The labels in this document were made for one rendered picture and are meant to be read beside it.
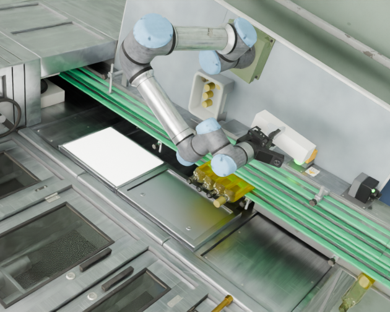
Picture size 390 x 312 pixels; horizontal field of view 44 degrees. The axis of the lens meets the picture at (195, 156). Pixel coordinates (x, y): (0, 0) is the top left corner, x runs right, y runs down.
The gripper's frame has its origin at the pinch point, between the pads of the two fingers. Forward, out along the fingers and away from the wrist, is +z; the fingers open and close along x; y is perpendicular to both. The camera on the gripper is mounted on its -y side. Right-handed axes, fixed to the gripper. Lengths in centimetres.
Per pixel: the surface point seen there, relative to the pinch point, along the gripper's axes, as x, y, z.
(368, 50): -11, 10, 89
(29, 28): 39, 156, 1
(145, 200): 58, 37, -18
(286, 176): 26.1, -4.2, 17.2
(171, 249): 55, 10, -30
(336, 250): 38, -38, 14
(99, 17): 39, 154, 49
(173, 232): 55, 16, -23
